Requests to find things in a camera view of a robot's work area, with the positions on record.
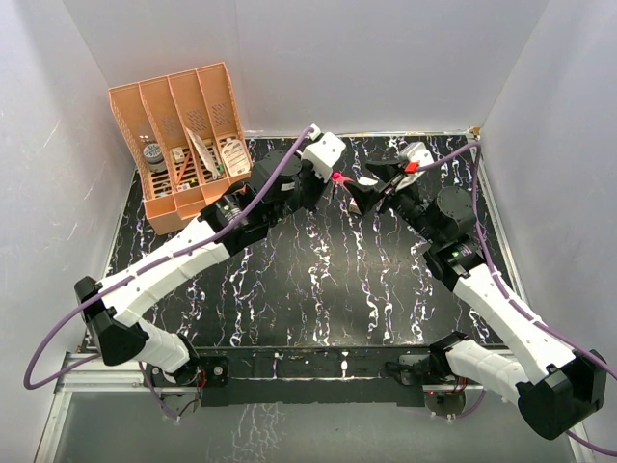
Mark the white labelled packet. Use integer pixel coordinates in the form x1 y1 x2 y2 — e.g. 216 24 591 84
221 138 252 176

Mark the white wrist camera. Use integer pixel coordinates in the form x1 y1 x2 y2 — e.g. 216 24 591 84
301 132 346 182
396 142 434 191

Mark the small beige box in organizer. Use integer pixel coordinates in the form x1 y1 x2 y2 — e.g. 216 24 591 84
171 147 190 164

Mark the small white red box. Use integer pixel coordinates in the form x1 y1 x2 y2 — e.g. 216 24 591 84
349 203 362 215

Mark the orange plastic file organizer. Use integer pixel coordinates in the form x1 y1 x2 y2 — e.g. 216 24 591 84
109 63 251 234

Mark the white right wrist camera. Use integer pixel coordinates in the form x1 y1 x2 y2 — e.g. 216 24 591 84
396 142 434 191

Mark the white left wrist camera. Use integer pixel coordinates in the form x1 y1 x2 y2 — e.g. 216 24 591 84
301 132 346 182

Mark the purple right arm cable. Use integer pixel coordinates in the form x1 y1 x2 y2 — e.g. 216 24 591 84
416 140 617 454

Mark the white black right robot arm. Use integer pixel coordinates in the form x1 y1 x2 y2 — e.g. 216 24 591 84
343 180 606 440

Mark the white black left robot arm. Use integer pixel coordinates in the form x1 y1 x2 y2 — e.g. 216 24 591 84
74 149 383 385

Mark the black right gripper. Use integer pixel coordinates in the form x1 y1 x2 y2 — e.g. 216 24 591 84
346 161 443 245

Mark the white striped card packet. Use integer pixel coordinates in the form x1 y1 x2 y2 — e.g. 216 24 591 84
185 127 219 179

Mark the aluminium frame rail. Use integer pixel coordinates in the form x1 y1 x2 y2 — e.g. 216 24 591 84
36 361 592 462

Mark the grey round tin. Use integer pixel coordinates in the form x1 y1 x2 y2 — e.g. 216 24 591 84
143 143 167 173

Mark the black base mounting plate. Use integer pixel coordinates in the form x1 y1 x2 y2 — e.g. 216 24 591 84
144 344 488 410

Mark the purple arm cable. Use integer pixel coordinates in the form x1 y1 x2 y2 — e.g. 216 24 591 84
23 123 322 422
416 140 617 454

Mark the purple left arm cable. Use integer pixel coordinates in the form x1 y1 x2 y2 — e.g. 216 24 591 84
23 123 322 422

